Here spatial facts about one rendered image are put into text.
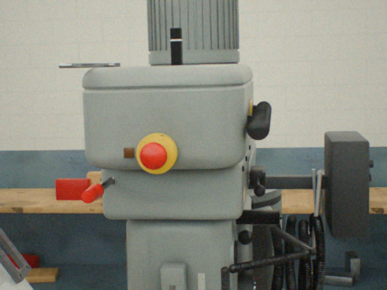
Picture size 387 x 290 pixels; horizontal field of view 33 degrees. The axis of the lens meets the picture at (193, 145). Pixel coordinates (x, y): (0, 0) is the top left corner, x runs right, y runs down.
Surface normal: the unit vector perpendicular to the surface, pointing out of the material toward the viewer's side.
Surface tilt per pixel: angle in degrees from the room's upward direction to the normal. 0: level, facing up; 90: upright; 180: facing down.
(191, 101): 90
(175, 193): 90
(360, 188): 90
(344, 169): 90
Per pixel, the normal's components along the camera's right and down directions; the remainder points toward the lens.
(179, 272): -0.12, 0.12
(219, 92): 0.36, 0.11
